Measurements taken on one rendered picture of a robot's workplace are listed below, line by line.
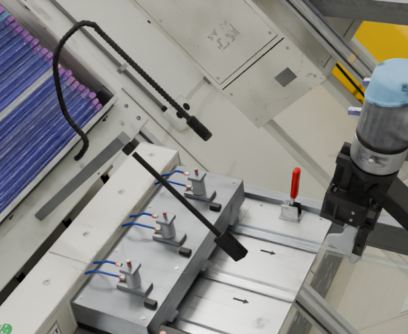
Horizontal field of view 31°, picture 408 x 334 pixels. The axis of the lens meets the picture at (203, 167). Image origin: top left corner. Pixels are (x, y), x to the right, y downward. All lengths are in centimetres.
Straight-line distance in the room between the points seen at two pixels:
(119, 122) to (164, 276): 35
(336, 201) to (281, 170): 267
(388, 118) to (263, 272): 36
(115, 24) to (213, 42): 148
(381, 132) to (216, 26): 121
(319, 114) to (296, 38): 210
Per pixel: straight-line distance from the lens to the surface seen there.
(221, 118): 365
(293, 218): 126
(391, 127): 96
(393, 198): 106
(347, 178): 106
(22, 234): 117
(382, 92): 94
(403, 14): 191
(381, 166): 101
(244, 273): 118
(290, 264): 119
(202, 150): 347
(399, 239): 126
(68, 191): 109
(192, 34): 217
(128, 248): 117
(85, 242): 117
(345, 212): 109
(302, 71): 208
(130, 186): 125
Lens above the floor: 139
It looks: 9 degrees down
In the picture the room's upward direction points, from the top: 46 degrees counter-clockwise
